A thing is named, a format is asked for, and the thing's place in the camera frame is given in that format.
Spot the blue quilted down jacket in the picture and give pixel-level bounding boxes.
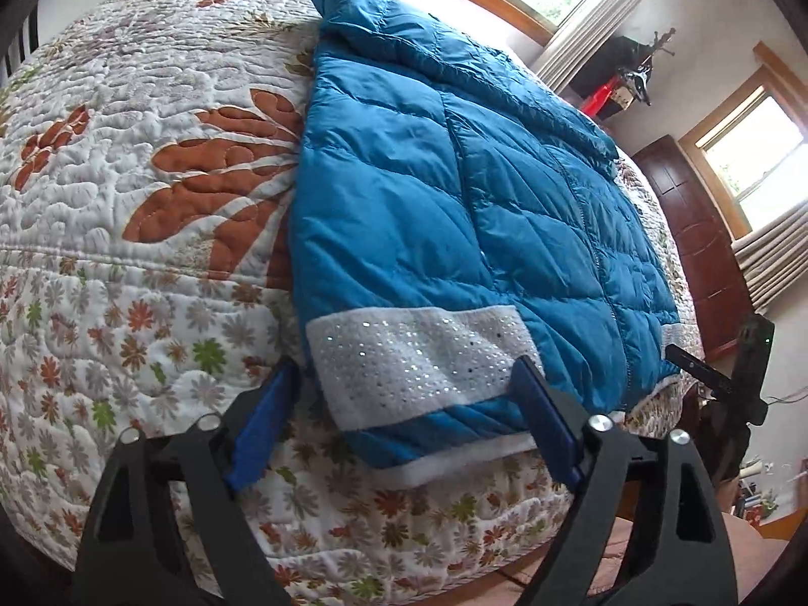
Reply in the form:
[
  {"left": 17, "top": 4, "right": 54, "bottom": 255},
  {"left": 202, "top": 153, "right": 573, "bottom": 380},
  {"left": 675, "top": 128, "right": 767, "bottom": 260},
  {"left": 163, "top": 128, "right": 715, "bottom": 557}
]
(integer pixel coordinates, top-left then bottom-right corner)
[{"left": 289, "top": 0, "right": 683, "bottom": 488}]

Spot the coat rack with clothes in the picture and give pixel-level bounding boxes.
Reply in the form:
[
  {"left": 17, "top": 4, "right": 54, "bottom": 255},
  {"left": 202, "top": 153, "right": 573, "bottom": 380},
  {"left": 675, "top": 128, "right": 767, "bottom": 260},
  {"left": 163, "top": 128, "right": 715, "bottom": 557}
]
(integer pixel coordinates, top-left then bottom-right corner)
[{"left": 568, "top": 27, "right": 677, "bottom": 121}]

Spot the dark wooden headboard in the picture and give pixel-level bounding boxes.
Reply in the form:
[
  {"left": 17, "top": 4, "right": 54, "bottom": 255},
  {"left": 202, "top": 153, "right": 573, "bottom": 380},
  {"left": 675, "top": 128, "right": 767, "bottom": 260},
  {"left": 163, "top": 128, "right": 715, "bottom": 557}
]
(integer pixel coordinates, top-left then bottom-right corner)
[{"left": 633, "top": 135, "right": 753, "bottom": 361}]

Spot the white side window curtain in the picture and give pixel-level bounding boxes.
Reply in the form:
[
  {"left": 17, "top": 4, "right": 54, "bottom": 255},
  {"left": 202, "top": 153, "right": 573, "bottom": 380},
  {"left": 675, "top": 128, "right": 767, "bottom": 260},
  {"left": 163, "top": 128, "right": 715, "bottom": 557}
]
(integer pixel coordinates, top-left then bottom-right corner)
[{"left": 731, "top": 201, "right": 808, "bottom": 313}]

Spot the floral quilted bedspread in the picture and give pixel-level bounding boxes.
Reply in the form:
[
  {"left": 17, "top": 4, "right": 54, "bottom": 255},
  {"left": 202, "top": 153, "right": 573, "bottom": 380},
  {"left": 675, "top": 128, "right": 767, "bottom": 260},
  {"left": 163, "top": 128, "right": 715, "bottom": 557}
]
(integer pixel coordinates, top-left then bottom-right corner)
[{"left": 2, "top": 0, "right": 701, "bottom": 604}]

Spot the wooden framed side window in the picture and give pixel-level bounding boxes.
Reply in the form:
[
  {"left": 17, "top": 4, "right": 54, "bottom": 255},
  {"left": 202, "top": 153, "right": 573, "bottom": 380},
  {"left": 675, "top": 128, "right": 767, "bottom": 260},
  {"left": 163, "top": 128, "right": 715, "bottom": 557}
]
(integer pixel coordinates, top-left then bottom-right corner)
[{"left": 679, "top": 41, "right": 806, "bottom": 239}]

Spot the white pleated curtain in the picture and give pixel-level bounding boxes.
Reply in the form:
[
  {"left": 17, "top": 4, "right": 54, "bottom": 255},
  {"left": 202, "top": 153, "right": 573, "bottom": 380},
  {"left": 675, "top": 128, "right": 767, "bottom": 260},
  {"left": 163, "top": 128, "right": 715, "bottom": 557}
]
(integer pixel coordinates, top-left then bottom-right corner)
[{"left": 531, "top": 0, "right": 642, "bottom": 93}]

